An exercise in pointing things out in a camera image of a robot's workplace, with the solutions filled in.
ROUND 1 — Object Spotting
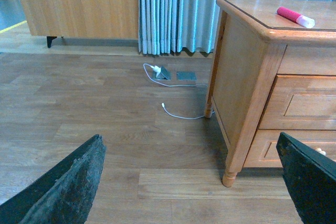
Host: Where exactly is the wooden top drawer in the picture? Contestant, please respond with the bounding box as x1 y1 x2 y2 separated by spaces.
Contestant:
260 74 335 130

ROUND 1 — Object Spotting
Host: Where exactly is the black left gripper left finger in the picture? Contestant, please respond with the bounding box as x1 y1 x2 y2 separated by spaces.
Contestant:
1 134 106 223

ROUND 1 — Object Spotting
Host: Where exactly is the white charger plug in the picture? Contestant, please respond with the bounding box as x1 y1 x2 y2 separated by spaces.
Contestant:
151 66 161 74

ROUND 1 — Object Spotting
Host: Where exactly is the wooden nightstand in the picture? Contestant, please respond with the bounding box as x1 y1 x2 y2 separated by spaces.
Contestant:
204 0 335 187

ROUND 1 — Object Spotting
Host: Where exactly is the closed metal floor socket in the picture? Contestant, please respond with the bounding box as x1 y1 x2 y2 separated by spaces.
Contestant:
176 71 197 81

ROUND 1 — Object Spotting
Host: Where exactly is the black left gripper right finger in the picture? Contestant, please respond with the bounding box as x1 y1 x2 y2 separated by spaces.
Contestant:
276 132 335 223

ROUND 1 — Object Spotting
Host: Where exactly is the wooden lower drawer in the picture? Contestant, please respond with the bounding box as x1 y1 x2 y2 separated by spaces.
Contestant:
244 130 335 168

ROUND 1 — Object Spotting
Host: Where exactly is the open metal floor socket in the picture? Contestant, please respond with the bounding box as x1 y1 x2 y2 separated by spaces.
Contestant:
152 66 171 80

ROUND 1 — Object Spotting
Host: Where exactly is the white charging cable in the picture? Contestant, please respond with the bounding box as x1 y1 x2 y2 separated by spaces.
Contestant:
143 63 216 120

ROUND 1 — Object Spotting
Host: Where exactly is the pink marker with clear cap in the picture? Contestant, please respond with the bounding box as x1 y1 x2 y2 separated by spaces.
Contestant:
276 6 315 28

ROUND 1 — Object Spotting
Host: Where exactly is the wooden drawer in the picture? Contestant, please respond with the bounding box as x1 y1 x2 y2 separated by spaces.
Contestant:
244 130 335 168
260 74 335 130

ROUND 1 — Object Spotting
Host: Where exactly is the light wooden cabinet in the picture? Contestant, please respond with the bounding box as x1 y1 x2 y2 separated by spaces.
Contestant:
20 0 139 40

